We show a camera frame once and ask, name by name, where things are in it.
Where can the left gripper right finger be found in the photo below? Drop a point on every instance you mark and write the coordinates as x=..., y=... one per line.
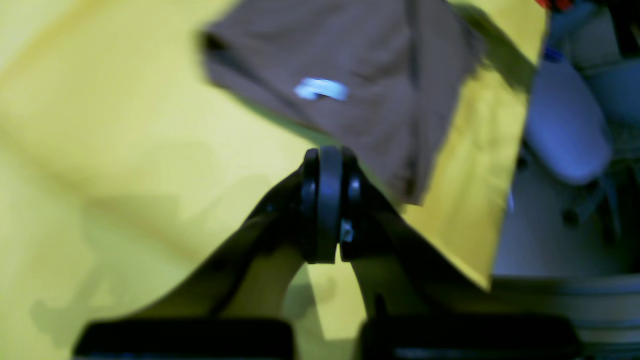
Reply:
x=398, y=271

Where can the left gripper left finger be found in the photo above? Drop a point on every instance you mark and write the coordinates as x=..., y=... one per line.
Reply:
x=248, y=274

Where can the brown T-shirt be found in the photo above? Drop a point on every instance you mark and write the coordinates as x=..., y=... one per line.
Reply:
x=382, y=77

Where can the yellow table cloth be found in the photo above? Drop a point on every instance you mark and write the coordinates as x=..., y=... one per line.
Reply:
x=122, y=168

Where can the white office chair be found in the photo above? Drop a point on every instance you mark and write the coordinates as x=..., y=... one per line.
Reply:
x=583, y=117

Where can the blue red bar clamp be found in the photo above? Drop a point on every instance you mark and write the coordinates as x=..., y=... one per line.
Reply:
x=565, y=17

